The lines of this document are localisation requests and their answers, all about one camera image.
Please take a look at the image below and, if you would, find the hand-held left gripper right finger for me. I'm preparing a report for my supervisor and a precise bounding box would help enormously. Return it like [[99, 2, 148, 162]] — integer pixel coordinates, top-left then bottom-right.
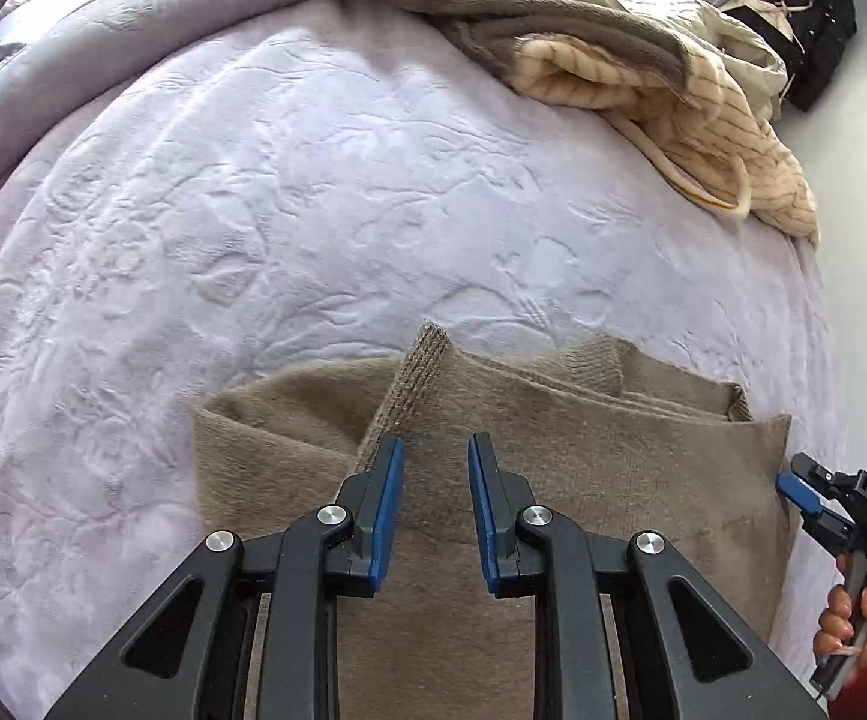
[[467, 433, 828, 720]]

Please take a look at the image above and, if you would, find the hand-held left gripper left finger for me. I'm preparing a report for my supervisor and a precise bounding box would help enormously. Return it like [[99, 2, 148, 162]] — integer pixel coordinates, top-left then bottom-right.
[[43, 433, 406, 720]]

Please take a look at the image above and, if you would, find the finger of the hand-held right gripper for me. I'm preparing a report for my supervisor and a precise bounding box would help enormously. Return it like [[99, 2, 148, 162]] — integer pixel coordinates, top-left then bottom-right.
[[776, 472, 828, 526], [791, 453, 862, 500]]

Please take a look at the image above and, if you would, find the brown knit sweater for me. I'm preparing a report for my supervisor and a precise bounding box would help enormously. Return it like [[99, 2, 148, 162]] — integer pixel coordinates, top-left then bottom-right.
[[193, 321, 793, 720]]

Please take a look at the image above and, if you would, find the person's right hand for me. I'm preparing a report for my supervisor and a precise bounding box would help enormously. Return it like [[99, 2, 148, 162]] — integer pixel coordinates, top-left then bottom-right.
[[814, 551, 867, 680]]

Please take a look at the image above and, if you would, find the lavender embossed blanket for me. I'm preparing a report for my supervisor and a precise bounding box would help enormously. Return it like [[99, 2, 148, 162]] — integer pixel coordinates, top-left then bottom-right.
[[0, 0, 854, 720]]

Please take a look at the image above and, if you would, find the cream striped garment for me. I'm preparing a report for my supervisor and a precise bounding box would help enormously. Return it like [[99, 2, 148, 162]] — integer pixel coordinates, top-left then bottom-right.
[[515, 37, 820, 245]]

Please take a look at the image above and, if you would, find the black hanging garment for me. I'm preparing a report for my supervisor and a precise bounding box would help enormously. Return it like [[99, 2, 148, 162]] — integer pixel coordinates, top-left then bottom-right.
[[774, 0, 858, 113]]

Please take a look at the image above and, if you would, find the pale pink hanging garment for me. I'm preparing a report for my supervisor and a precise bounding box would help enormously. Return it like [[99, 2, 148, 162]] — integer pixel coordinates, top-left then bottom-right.
[[722, 0, 802, 38]]

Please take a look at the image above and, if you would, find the grey garment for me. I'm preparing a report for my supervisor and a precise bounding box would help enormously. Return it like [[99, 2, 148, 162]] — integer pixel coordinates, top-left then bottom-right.
[[313, 0, 693, 91]]

